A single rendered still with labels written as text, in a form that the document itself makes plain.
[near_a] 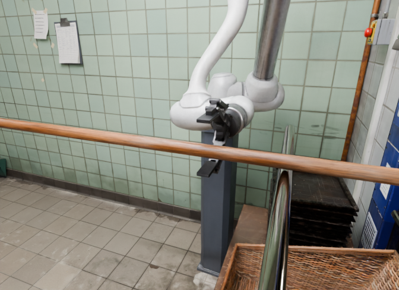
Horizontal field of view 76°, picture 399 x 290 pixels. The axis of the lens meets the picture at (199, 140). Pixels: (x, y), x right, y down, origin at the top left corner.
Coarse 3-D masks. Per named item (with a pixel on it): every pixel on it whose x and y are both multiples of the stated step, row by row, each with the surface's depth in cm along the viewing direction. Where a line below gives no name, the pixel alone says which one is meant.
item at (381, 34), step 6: (372, 24) 113; (378, 24) 107; (384, 24) 106; (390, 24) 106; (372, 30) 111; (378, 30) 108; (384, 30) 107; (390, 30) 106; (372, 36) 110; (378, 36) 108; (384, 36) 108; (390, 36) 107; (372, 42) 110; (378, 42) 109; (384, 42) 108
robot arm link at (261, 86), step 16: (272, 0) 96; (288, 0) 97; (272, 16) 100; (272, 32) 105; (256, 48) 115; (272, 48) 110; (256, 64) 119; (272, 64) 116; (256, 80) 123; (272, 80) 122; (256, 96) 126; (272, 96) 126
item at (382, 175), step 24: (0, 120) 77; (120, 144) 63; (144, 144) 60; (168, 144) 58; (192, 144) 57; (288, 168) 50; (312, 168) 48; (336, 168) 47; (360, 168) 46; (384, 168) 45
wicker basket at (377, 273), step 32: (288, 256) 87; (320, 256) 83; (352, 256) 79; (384, 256) 76; (224, 288) 78; (256, 288) 92; (288, 288) 91; (320, 288) 87; (352, 288) 84; (384, 288) 72
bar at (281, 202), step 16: (288, 128) 77; (288, 144) 65; (288, 176) 49; (288, 192) 44; (272, 208) 41; (288, 208) 40; (272, 224) 37; (288, 224) 37; (272, 240) 33; (288, 240) 34; (272, 256) 31; (272, 272) 28; (272, 288) 27
